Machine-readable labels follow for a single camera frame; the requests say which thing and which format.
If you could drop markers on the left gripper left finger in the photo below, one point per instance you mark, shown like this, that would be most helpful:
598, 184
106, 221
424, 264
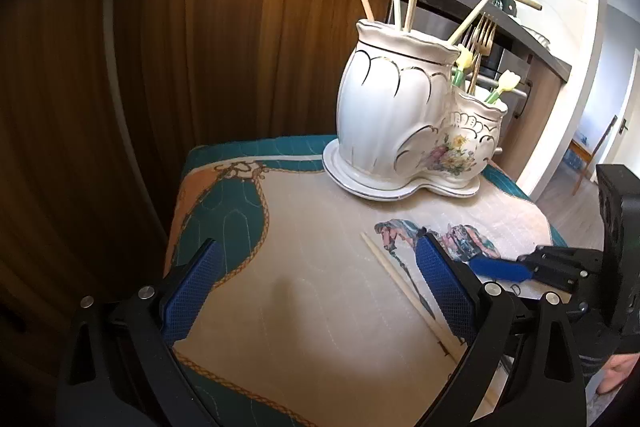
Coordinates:
120, 368

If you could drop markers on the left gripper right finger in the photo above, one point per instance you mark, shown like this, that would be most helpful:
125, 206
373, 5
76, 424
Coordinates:
520, 366

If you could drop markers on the person's right hand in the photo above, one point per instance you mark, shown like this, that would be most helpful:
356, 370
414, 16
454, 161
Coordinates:
616, 370

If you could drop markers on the white ceramic utensil holder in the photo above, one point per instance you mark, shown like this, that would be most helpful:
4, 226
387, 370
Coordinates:
401, 123

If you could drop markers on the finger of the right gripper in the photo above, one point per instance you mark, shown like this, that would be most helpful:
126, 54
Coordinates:
500, 269

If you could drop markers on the gold fork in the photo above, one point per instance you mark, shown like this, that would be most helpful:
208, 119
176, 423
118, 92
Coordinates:
484, 40

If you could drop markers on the horse print quilted mat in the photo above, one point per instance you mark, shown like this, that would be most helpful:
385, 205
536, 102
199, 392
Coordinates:
319, 316

